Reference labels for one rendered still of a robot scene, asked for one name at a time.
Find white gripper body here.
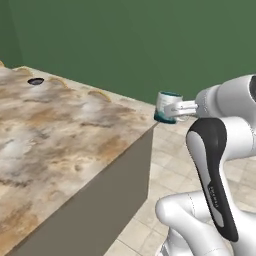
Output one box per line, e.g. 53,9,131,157
165,100,199,119

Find white teal cup of tea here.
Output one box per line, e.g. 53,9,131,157
153,90,184,125

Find marble topped dining table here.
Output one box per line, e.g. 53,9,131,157
0,60,160,256

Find dark round saucer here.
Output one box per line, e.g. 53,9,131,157
27,77,45,86

